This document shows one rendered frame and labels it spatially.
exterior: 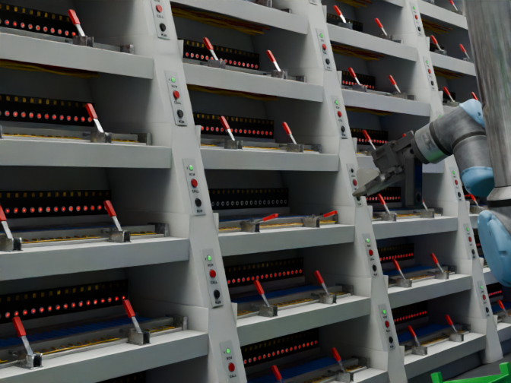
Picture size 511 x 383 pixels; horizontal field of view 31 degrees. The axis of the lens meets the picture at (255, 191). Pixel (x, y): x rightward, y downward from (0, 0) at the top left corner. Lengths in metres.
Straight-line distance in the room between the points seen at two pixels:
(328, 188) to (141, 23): 0.79
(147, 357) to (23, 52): 0.61
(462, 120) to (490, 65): 0.40
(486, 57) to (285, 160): 0.73
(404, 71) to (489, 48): 1.50
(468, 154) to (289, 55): 0.75
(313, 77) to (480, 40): 0.91
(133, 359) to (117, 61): 0.60
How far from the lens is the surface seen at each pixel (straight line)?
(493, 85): 1.72
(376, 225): 2.59
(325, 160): 2.44
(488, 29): 1.73
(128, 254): 1.77
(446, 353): 2.83
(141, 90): 2.00
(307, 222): 2.33
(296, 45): 2.60
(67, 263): 1.66
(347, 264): 2.50
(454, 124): 2.11
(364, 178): 2.22
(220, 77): 2.16
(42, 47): 1.76
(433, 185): 3.14
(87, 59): 1.84
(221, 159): 2.07
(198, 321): 1.90
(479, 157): 2.05
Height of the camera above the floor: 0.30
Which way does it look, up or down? 8 degrees up
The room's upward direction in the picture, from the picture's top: 12 degrees counter-clockwise
